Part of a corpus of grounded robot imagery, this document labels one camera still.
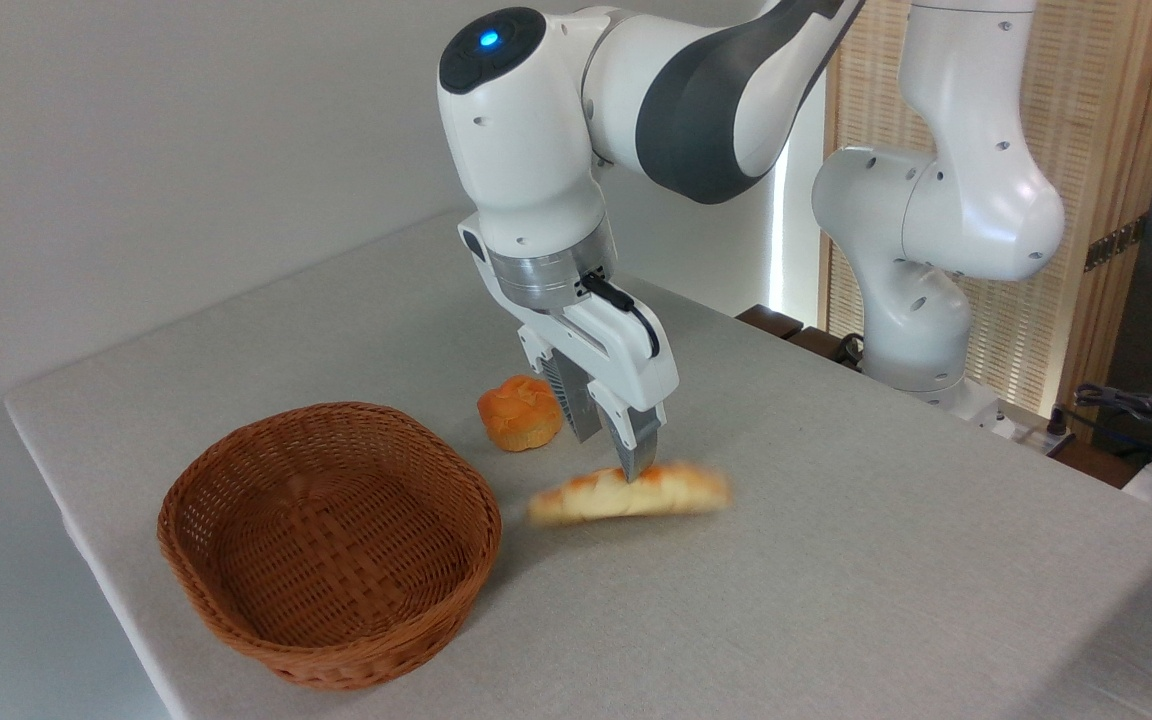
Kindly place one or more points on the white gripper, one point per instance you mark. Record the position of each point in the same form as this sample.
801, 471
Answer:
626, 350

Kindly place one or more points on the long braided bread loaf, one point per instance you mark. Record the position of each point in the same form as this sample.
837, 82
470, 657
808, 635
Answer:
626, 497

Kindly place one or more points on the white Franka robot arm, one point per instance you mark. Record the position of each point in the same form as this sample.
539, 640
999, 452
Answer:
536, 150

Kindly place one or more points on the round orange bread bun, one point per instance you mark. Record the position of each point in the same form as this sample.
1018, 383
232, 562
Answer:
518, 412

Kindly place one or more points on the dark brown wooden block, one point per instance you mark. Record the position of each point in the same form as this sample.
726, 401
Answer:
821, 345
769, 321

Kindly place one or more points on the brown wicker basket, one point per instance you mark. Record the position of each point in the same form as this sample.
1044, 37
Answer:
236, 480

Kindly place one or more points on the dark metal screen hinge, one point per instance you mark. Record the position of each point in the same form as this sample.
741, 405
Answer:
1116, 243

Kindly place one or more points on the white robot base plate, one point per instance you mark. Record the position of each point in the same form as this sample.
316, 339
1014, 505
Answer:
976, 405

